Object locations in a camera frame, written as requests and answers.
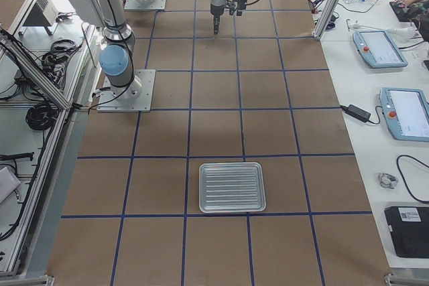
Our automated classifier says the ribbed metal tray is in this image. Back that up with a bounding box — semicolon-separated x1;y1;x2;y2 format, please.
199;161;267;214

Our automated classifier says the far blue teach pendant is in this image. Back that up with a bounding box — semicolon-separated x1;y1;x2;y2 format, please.
353;30;408;68

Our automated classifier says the blue teach pendant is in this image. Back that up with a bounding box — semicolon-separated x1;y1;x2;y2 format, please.
379;87;428;142
353;30;408;68

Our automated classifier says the black power adapter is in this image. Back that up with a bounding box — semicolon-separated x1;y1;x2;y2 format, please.
340;104;371;123

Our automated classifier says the grey control box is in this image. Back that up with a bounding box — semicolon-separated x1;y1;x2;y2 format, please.
21;0;60;36

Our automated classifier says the near blue teach pendant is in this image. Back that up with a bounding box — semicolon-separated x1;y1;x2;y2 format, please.
379;87;428;142

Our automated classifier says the grey metal clamp part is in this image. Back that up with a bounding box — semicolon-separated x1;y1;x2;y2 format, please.
378;173;398;190

